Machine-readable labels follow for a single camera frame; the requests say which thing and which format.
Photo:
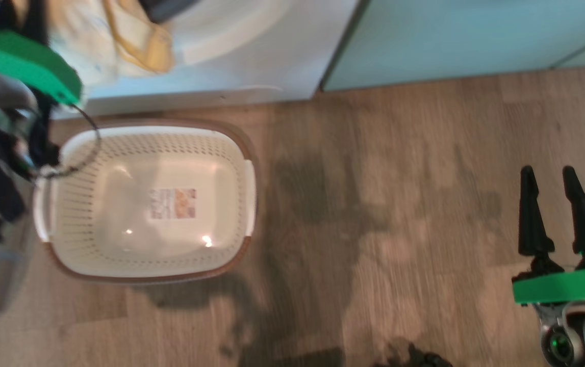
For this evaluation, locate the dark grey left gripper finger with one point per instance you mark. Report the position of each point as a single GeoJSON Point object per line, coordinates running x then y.
{"type": "Point", "coordinates": [26, 20]}
{"type": "Point", "coordinates": [41, 23]}

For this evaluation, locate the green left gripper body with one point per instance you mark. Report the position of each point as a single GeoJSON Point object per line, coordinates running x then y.
{"type": "Point", "coordinates": [22, 58]}

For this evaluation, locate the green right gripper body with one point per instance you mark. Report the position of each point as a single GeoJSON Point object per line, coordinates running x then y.
{"type": "Point", "coordinates": [567, 285]}

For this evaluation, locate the light blue cabinet panel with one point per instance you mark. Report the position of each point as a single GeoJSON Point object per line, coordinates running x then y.
{"type": "Point", "coordinates": [450, 41]}

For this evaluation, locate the white front-load washing machine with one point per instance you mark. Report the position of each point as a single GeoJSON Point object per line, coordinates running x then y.
{"type": "Point", "coordinates": [251, 61]}

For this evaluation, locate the white orange basket label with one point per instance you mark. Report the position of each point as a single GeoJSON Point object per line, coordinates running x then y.
{"type": "Point", "coordinates": [174, 203]}

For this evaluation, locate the white perforated laundry basket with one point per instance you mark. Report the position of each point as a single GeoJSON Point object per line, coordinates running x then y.
{"type": "Point", "coordinates": [144, 244]}

